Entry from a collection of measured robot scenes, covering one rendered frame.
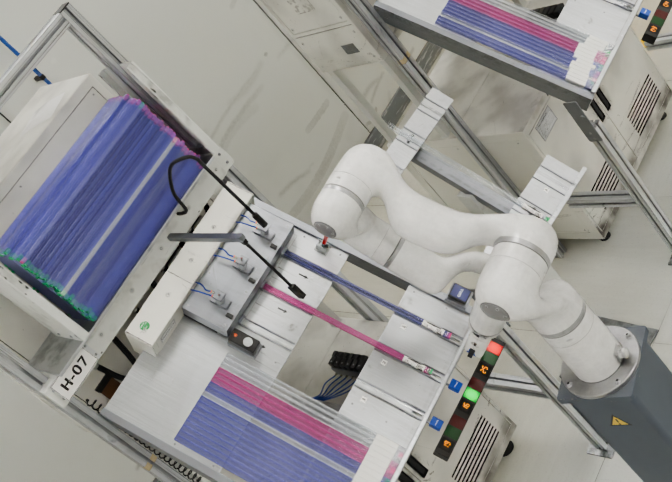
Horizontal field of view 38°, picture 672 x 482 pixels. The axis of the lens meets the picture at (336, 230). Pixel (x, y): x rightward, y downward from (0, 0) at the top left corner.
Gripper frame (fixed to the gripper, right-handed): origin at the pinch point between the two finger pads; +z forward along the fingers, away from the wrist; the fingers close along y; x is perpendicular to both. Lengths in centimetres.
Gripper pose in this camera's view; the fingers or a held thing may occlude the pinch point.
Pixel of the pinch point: (475, 345)
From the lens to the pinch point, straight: 250.5
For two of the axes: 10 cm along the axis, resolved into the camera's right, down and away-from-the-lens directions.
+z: -0.2, 4.4, 9.0
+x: -8.8, -4.4, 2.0
